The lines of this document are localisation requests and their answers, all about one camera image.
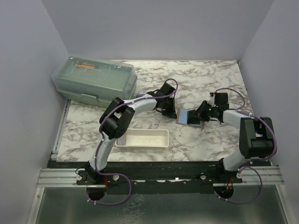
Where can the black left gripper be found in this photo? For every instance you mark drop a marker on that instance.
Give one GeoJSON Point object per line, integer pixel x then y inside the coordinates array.
{"type": "Point", "coordinates": [171, 113]}

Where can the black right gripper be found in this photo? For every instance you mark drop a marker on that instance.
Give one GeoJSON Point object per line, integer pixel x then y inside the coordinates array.
{"type": "Point", "coordinates": [201, 112]}

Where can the tan leather card holder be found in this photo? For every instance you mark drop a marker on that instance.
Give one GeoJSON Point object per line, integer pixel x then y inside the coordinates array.
{"type": "Point", "coordinates": [189, 118]}

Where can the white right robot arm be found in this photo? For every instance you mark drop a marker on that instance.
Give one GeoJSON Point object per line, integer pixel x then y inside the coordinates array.
{"type": "Point", "coordinates": [257, 140]}

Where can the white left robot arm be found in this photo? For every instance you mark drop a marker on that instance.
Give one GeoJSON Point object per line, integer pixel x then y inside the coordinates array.
{"type": "Point", "coordinates": [115, 120]}

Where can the stack of cards in tray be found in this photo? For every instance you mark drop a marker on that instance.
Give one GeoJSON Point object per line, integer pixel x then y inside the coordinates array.
{"type": "Point", "coordinates": [121, 141]}

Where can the white plastic tray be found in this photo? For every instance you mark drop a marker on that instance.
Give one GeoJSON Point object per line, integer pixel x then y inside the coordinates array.
{"type": "Point", "coordinates": [146, 139]}

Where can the green translucent storage box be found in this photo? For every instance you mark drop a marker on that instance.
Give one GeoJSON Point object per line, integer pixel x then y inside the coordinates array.
{"type": "Point", "coordinates": [93, 81]}

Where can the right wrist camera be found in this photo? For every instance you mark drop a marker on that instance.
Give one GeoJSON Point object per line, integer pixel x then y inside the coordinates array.
{"type": "Point", "coordinates": [212, 99]}

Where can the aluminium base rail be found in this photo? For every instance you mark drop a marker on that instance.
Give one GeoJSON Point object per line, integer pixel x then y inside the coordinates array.
{"type": "Point", "coordinates": [66, 177]}

